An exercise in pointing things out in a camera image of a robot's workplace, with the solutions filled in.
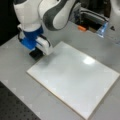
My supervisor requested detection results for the orange object on table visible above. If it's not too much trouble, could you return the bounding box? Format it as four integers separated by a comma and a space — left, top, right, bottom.
78, 26, 87, 31

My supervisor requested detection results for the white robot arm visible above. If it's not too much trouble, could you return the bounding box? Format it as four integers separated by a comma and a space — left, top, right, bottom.
13, 0, 80, 58

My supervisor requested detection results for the black equipment box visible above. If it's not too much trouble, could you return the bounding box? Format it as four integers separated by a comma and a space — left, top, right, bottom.
77, 8, 113, 33

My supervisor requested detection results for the white whiteboard panel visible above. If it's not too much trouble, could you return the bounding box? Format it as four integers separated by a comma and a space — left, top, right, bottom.
27, 42, 120, 120

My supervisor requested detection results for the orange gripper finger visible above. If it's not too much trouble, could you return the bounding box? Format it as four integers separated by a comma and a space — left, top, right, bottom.
36, 37, 53, 55

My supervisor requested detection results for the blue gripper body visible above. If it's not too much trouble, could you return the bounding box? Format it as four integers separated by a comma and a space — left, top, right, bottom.
18, 26, 48, 50

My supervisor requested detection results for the clear plastic bottle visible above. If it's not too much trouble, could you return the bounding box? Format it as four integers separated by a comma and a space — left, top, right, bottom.
97, 22, 108, 37

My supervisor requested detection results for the black whiteboard eraser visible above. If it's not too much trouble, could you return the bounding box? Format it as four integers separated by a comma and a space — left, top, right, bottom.
29, 49, 43, 60

